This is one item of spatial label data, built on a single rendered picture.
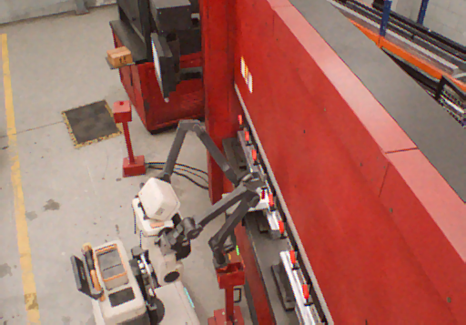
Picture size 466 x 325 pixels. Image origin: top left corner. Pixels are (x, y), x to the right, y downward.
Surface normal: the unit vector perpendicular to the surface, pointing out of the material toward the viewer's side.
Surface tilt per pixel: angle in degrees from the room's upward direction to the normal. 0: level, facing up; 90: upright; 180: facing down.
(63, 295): 0
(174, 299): 0
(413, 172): 0
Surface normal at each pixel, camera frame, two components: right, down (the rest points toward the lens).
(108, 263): 0.00, -0.78
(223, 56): 0.20, 0.61
